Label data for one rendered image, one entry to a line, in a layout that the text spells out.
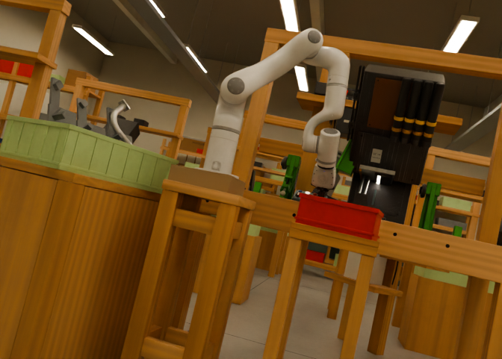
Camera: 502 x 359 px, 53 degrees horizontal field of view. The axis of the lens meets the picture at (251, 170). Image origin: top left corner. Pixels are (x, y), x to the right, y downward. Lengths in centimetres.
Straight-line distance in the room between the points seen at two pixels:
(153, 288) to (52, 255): 39
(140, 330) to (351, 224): 90
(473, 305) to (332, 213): 120
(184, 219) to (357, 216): 67
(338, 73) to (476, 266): 99
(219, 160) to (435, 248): 99
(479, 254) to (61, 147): 172
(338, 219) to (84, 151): 100
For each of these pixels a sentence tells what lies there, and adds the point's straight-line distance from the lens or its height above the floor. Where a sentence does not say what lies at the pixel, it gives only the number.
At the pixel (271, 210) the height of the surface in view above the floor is 83.
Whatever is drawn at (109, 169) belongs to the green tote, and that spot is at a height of 84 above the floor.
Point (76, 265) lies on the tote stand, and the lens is 206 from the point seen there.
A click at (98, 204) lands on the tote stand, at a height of 69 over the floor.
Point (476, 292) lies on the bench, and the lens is 296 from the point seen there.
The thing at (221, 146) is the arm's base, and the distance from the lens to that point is 208.
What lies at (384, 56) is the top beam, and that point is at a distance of 310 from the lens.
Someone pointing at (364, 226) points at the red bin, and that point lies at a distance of 198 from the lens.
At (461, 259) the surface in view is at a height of 81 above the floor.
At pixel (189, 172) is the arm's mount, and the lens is 203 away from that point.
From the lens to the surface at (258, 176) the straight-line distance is 964.
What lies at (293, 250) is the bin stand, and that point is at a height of 69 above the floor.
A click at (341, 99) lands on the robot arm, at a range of 221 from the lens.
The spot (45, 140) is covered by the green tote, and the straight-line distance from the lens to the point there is 206.
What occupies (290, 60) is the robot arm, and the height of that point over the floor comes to 146.
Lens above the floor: 78
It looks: 5 degrees up
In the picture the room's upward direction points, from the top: 13 degrees clockwise
